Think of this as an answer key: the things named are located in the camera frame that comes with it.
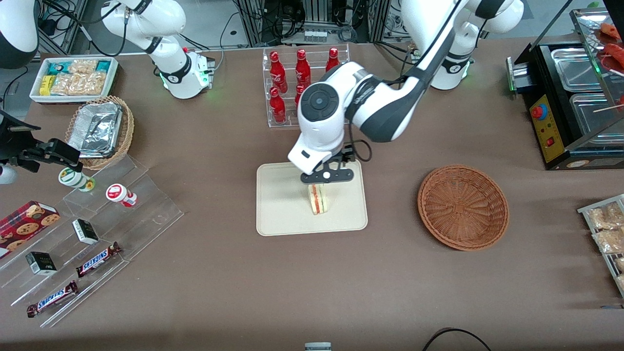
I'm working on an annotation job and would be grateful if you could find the light wicker basket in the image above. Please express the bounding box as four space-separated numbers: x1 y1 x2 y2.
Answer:
65 95 135 171

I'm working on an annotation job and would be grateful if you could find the green lidded yoghurt cup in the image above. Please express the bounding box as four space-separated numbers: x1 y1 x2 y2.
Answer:
58 167 96 192

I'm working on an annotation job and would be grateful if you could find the clear cracker bag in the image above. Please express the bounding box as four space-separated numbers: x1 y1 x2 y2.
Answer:
68 58 98 75
51 73 106 96

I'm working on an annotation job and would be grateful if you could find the brown wicker basket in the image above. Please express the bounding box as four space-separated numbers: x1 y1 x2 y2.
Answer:
417 164 510 252

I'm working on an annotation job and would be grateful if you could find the clear acrylic bottle rack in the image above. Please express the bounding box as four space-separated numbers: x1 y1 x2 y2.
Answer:
262 43 351 129

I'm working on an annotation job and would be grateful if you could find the triangular sandwich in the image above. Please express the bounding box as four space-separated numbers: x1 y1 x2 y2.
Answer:
307 183 331 215

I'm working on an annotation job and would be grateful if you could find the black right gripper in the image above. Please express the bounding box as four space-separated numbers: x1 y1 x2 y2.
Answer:
0 110 81 172

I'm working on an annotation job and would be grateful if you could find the small black box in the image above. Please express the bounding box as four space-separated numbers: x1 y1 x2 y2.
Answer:
72 219 99 245
25 252 58 276

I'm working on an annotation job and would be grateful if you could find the red lidded yoghurt cup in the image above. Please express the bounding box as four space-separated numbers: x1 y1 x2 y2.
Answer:
106 183 138 209

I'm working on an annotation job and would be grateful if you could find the red tartan cookie box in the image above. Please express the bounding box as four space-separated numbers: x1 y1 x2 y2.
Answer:
0 200 61 259

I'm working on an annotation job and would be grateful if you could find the beige plastic tray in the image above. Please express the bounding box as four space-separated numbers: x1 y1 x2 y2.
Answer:
256 157 369 237

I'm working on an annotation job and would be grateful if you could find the aluminium foil container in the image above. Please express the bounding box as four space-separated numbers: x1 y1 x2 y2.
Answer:
67 101 123 158

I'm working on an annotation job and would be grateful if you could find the white snack bin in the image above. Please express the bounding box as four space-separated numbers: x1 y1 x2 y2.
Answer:
29 56 119 104

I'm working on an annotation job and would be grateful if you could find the clear pastry bag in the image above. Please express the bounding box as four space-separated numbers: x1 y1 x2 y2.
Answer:
591 228 624 254
586 202 624 230

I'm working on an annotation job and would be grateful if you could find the black hot dog machine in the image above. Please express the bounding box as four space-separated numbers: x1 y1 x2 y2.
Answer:
506 7 624 171

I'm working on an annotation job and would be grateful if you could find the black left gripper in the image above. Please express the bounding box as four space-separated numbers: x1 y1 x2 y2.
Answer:
334 145 355 169

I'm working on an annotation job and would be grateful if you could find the clear acrylic stepped shelf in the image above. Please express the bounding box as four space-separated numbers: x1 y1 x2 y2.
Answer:
0 155 185 328

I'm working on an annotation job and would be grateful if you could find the tray of packaged pastries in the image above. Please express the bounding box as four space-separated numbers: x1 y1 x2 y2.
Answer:
578 194 624 298

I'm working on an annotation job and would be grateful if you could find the steel pan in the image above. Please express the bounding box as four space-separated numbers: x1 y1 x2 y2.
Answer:
569 93 624 138
551 47 605 92

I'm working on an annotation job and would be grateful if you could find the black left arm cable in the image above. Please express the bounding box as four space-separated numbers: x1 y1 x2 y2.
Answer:
341 0 464 164

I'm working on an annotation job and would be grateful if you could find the Snickers chocolate bar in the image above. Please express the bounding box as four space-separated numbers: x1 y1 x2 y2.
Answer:
26 280 79 318
76 242 122 278

